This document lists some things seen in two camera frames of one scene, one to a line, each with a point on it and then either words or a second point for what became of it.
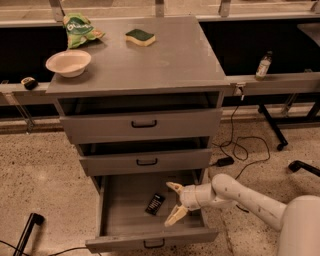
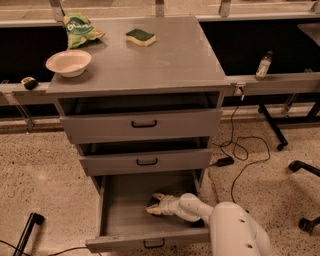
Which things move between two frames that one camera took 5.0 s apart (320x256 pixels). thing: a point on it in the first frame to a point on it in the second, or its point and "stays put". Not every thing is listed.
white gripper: (189, 197) to (166, 204)
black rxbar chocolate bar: (155, 204) stays put
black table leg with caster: (262, 109) stays put
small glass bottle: (263, 66) stays put
